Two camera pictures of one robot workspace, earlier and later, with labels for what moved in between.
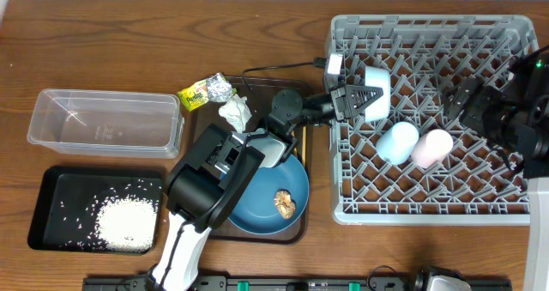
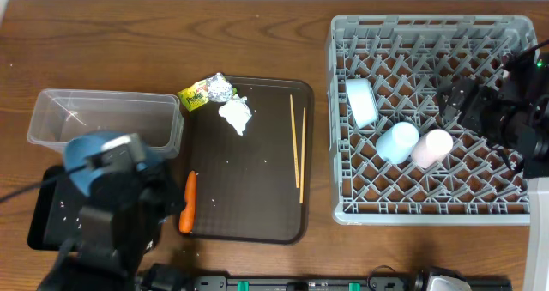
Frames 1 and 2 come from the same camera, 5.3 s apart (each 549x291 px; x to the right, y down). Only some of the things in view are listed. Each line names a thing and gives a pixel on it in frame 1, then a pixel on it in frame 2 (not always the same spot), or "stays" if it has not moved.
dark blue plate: x=276 y=200 → x=80 y=148
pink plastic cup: x=432 y=148 stays
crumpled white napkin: x=237 y=112 stays
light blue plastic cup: x=396 y=144 stays
